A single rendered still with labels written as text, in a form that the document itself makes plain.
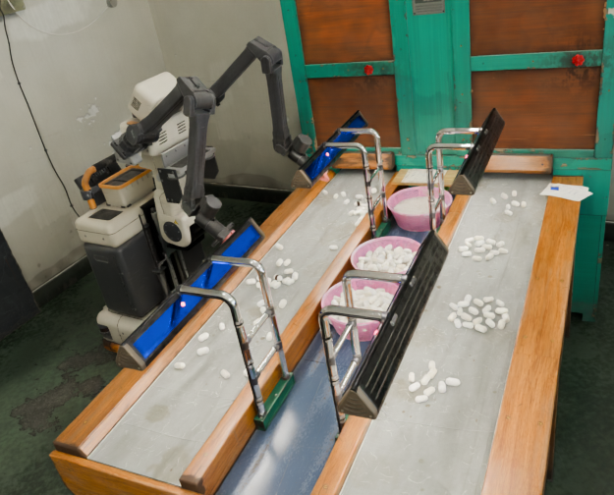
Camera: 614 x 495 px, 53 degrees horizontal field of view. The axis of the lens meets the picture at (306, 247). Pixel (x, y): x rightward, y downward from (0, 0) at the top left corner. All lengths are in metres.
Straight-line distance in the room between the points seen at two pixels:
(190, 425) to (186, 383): 0.18
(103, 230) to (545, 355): 1.92
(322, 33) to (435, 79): 0.53
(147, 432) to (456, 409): 0.82
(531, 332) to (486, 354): 0.14
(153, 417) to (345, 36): 1.77
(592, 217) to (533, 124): 0.49
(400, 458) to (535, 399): 0.37
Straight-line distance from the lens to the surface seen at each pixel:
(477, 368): 1.76
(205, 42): 4.43
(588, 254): 2.98
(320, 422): 1.74
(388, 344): 1.29
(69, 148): 4.14
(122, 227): 2.88
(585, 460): 2.57
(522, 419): 1.60
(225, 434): 1.65
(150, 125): 2.37
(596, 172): 2.76
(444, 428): 1.60
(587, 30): 2.60
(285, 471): 1.65
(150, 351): 1.49
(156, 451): 1.72
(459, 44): 2.64
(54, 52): 4.10
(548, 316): 1.91
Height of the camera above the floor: 1.91
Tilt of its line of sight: 29 degrees down
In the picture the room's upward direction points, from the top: 10 degrees counter-clockwise
